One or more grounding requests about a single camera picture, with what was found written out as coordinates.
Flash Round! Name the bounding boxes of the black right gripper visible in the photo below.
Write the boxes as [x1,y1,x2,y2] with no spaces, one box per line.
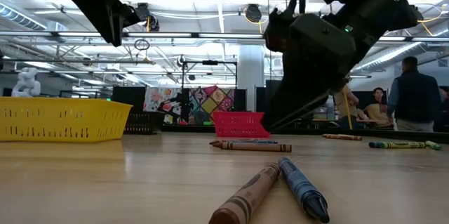
[262,13,357,129]

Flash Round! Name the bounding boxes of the yellow-green crayon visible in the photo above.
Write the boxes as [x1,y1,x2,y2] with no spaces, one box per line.
[423,140,443,152]
[321,133,364,142]
[368,140,427,150]

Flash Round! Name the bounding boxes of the white column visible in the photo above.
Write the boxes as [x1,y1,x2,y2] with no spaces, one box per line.
[237,44,265,112]

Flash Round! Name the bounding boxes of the person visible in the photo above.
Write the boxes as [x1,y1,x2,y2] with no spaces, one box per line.
[363,86,394,129]
[385,56,443,133]
[333,83,362,130]

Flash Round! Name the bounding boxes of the grey horizontal pipe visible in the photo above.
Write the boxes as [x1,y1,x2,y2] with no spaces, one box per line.
[0,58,156,65]

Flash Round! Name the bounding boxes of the long light bar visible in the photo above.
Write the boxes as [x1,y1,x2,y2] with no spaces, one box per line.
[0,31,449,42]

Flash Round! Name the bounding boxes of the red plastic basket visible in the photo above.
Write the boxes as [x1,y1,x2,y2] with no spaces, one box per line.
[212,110,271,139]

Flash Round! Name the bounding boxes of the colourful patchwork cloth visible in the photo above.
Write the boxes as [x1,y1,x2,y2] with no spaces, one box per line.
[142,85,236,126]

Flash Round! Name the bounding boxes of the black panel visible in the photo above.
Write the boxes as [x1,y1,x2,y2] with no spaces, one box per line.
[111,86,147,113]

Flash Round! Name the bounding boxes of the white robot figure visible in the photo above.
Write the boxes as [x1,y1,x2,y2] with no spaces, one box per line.
[11,67,42,98]

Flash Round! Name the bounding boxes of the yellow plastic basket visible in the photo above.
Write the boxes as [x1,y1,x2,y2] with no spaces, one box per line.
[0,96,133,143]

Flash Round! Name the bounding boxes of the black plastic basket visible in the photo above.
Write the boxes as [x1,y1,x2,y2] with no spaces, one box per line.
[123,111,166,136]

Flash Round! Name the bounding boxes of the black ceiling cable reel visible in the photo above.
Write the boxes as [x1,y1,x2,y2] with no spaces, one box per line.
[244,4,262,24]
[134,2,151,25]
[147,15,161,32]

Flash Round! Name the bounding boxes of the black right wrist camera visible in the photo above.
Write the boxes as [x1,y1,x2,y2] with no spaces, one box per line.
[263,8,294,55]

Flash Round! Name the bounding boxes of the silver ceiling duct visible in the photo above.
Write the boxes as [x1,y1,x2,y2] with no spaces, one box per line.
[350,42,424,74]
[0,2,48,31]

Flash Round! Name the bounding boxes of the black stand frame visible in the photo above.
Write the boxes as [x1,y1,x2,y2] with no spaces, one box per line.
[180,60,239,126]

